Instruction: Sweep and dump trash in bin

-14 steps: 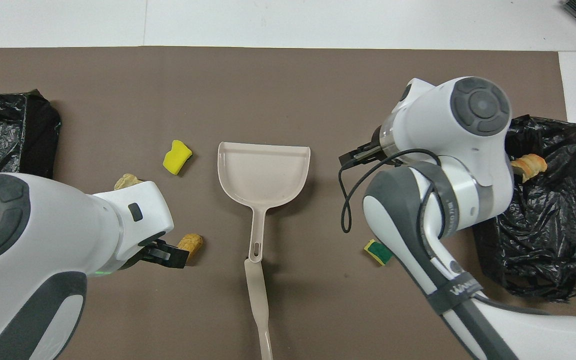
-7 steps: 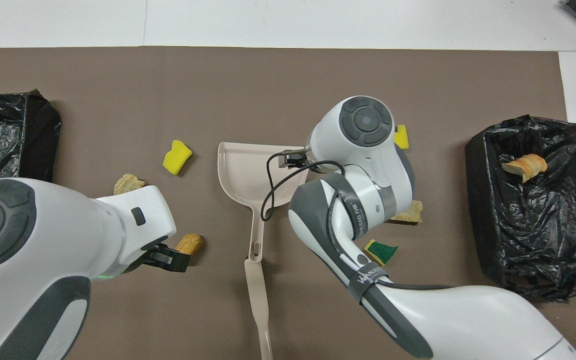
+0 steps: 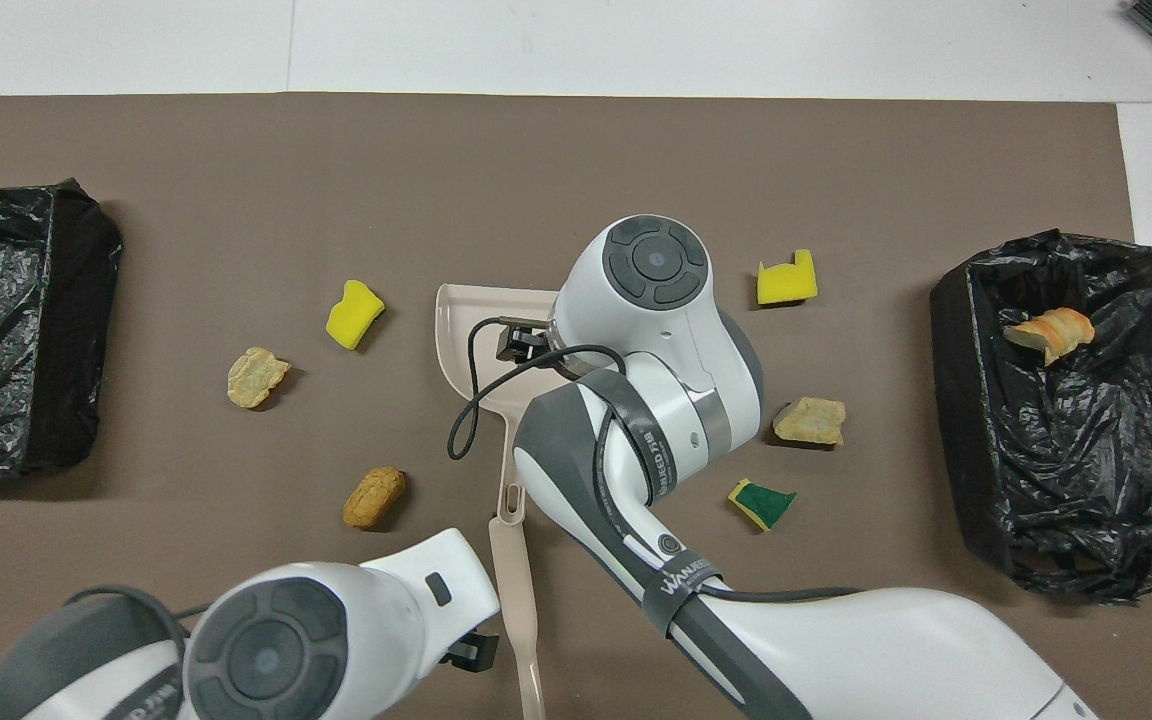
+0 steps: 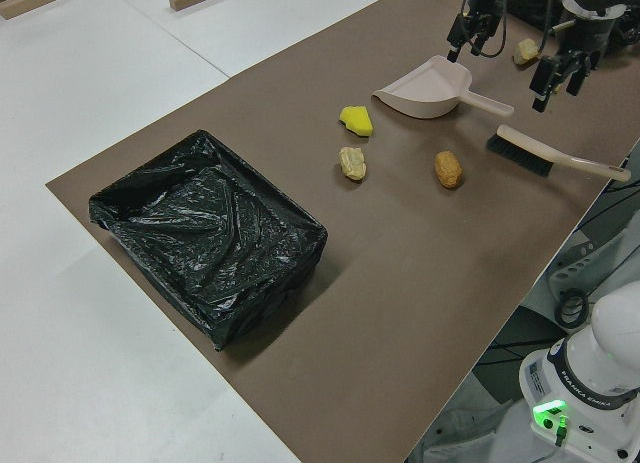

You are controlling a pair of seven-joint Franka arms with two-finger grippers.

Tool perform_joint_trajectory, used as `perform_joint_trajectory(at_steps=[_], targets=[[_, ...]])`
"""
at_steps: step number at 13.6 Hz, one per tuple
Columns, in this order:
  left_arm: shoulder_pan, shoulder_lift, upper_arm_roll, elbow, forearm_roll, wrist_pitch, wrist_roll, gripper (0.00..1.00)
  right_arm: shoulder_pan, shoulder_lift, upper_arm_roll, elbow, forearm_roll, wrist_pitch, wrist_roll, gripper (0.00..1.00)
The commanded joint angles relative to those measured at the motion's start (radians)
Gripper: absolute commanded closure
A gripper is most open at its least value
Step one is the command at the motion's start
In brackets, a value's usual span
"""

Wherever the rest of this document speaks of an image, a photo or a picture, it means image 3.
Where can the notched yellow sponge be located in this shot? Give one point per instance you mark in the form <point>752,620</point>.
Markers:
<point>786,285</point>

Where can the beige hand brush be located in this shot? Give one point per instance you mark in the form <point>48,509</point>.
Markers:
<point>521,620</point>

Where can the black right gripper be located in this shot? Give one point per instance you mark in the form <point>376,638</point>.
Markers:
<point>521,343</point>

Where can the brown bread bun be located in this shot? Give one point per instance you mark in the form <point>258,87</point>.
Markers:
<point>374,497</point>

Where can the yellow sponge chunk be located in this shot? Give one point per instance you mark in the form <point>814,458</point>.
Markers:
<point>353,317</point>

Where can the brown table mat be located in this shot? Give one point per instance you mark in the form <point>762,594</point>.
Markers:
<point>576,170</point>

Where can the bin covered by black bag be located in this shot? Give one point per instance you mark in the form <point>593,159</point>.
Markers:
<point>6,320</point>

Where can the tan toast piece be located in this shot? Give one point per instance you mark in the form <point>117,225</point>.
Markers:
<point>811,421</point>

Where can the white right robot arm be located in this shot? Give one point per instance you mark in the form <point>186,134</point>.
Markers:
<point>676,340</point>

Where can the orange croissant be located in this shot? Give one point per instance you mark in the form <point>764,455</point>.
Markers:
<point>1051,333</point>

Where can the pale bread chunk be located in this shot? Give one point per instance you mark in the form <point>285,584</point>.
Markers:
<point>256,377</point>

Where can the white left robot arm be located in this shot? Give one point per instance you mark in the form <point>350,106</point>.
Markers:
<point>336,640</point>

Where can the beige plastic dustpan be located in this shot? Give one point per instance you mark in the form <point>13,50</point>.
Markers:
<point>481,330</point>

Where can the green and yellow sponge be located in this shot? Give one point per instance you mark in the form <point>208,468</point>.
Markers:
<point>761,503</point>

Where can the open bin with black bag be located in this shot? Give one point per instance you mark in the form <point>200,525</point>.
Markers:
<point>1096,450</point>

